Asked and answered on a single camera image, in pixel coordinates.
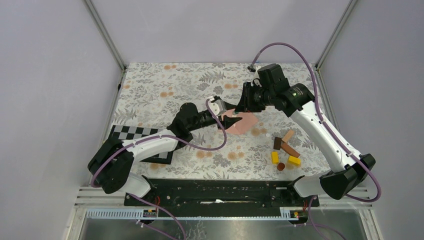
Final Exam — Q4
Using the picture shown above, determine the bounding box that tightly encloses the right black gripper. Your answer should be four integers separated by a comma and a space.
235, 82, 274, 113

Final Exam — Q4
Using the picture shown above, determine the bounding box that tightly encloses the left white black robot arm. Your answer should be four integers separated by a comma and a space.
87, 96, 242, 206

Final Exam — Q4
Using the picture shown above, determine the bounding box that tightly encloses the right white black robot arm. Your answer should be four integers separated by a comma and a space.
235, 63, 376, 206

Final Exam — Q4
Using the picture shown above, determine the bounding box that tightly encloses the dark brown wooden block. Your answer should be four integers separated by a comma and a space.
273, 137, 283, 151

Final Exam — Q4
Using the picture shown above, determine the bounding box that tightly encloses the light wooden block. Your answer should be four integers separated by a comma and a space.
282, 129, 295, 143

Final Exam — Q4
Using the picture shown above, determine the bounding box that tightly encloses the floral patterned table mat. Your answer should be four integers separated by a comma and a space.
112, 62, 330, 180

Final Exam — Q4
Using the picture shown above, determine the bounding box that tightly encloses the reddish brown wooden block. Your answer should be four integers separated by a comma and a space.
281, 142, 300, 158

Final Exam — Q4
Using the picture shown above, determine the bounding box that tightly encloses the yellow block near front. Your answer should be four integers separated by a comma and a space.
271, 151, 280, 165

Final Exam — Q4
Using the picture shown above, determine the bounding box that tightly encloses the yellow block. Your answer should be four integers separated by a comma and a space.
271, 151, 280, 165
287, 155, 301, 167

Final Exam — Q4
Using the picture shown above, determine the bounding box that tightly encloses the small brown wooden cylinder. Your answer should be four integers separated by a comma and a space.
276, 162, 286, 171

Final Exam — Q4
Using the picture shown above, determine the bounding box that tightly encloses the yellow block right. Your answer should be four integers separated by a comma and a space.
287, 155, 301, 167

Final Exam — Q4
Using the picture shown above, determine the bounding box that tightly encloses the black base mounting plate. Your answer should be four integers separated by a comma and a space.
143, 178, 320, 218

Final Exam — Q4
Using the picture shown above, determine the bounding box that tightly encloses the black grey checkerboard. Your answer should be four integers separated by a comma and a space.
108, 124, 175, 166

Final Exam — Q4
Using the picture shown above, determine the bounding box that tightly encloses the white slotted cable duct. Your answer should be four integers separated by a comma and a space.
86, 208, 299, 221

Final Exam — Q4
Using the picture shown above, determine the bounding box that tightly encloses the right aluminium frame post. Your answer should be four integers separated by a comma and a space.
315, 0, 359, 70

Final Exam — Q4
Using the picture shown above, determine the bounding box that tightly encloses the aluminium frame post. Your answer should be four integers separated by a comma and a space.
82, 0, 127, 72
315, 0, 359, 70

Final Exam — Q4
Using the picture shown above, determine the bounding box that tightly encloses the left aluminium frame post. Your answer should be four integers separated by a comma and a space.
82, 0, 127, 72

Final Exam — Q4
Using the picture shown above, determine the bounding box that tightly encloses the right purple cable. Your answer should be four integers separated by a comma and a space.
247, 42, 382, 240

